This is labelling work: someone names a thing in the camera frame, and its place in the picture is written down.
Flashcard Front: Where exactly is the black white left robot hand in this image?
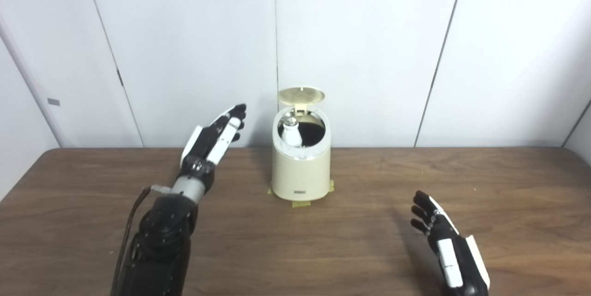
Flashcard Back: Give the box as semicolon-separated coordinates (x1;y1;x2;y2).
179;104;247;190

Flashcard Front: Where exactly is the cream-colored bin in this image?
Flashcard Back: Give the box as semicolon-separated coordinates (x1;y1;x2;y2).
271;86;332;202

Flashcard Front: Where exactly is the small white plastic bottle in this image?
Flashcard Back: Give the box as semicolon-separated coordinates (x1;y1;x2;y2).
281;117;304;148

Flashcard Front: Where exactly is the round cream bin lid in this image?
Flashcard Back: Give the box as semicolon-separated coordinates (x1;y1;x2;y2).
278;86;325;112

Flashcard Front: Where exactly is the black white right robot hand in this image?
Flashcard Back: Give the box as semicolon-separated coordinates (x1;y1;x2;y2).
410;190;491;296

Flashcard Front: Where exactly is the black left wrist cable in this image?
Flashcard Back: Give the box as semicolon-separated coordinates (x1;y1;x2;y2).
111;185;174;296

